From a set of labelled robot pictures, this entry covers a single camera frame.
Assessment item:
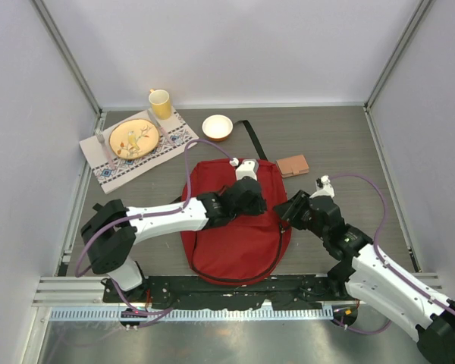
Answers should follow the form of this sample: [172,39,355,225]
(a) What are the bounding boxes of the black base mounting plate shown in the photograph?
[124,275,352,311]

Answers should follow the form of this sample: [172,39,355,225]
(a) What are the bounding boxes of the pink handled knife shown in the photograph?
[146,109,176,147]

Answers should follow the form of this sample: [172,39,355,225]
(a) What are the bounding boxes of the aluminium front rail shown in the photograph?
[32,271,448,308]

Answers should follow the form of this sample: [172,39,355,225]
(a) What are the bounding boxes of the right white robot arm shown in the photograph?
[274,190,455,363]

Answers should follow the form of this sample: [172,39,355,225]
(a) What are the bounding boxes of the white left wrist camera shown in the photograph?
[229,158,259,180]

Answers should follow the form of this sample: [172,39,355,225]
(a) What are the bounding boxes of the yellow mug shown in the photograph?
[148,89,171,120]

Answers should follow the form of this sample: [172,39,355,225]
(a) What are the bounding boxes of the patterned cloth placemat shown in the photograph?
[80,109,197,193]

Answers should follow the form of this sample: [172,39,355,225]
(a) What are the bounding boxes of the red student backpack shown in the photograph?
[180,120,291,286]

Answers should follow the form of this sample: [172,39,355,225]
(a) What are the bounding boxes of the orange white bowl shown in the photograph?
[202,115,234,142]

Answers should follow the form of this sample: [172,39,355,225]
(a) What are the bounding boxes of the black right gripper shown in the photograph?
[273,190,328,240]

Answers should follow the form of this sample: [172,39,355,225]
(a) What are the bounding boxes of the yellow bird plate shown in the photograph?
[108,118,160,160]

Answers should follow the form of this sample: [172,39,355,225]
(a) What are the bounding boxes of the pink handled fork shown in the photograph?
[94,127,115,171]

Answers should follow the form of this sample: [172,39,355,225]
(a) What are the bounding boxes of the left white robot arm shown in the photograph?
[75,177,267,303]

